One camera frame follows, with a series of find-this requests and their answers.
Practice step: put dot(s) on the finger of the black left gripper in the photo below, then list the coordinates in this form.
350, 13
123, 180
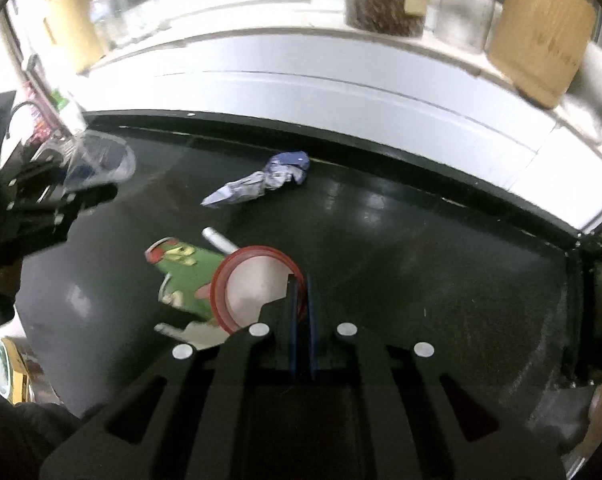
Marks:
30, 177
30, 215

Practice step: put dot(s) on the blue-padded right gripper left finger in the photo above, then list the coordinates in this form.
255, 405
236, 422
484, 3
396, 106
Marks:
281, 317

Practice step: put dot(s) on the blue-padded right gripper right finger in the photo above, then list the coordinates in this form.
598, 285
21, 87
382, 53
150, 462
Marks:
318, 327

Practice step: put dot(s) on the clear plastic cup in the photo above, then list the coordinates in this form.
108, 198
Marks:
99, 159

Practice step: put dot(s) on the red rimmed white lid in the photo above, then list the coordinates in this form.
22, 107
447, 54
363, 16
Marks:
247, 280

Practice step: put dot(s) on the green SpongeBob snack bag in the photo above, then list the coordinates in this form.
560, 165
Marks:
188, 271

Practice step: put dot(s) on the white and green marker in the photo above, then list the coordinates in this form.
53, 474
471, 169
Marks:
218, 241

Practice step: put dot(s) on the blue white wrapper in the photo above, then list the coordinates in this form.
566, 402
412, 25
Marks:
281, 169

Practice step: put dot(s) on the chrome kitchen faucet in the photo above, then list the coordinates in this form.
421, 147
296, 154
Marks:
20, 123

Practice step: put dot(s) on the red labelled detergent bottle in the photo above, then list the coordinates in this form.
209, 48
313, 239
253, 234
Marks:
43, 125

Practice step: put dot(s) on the white green soap bottle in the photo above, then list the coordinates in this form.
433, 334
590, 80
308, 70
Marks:
70, 113

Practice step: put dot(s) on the yellow plastic pitcher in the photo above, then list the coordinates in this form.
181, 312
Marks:
70, 29

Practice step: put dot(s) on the clear plastic water bottle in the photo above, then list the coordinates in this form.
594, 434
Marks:
115, 22

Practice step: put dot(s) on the baby bottle pink cap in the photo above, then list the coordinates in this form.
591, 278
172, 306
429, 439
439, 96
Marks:
464, 24

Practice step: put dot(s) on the wooden utensil holder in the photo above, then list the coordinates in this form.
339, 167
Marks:
539, 45

